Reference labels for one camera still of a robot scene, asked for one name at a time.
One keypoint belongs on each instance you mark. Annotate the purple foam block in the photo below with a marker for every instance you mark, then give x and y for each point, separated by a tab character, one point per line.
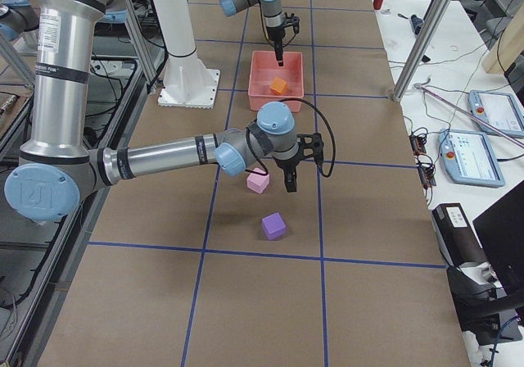
273	226

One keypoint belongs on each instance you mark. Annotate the teach pendant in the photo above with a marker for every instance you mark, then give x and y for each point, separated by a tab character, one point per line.
469	158
501	110

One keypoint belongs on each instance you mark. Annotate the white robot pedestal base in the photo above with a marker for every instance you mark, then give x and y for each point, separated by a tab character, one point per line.
186	82

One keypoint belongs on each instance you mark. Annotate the black computer monitor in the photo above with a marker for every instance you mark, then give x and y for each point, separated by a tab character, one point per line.
500	231

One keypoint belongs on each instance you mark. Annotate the far teach pendant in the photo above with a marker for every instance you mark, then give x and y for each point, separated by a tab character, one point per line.
501	110

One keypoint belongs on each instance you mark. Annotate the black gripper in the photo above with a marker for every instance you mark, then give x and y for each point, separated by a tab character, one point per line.
273	31
286	164

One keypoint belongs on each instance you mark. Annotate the orange foam block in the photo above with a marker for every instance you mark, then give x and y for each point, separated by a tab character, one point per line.
278	86

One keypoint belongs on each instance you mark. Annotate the near teach pendant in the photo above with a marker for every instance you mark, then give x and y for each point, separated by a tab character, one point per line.
469	158

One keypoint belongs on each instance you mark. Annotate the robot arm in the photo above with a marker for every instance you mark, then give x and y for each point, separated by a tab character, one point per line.
267	8
57	170

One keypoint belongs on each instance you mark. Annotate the light pink foam block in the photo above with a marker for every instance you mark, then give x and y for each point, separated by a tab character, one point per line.
258	180

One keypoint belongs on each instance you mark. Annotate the pink plastic bin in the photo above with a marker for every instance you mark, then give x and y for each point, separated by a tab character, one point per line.
270	82

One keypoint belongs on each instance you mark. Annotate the small circuit board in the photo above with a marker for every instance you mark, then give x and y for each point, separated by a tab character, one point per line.
425	165

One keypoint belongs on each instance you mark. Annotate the black box with label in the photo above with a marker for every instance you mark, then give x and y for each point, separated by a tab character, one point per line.
455	235

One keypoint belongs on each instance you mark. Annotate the aluminium frame post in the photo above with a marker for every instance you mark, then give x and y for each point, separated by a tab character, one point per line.
435	13

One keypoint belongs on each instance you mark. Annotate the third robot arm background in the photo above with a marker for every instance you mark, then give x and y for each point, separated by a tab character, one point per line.
17	17

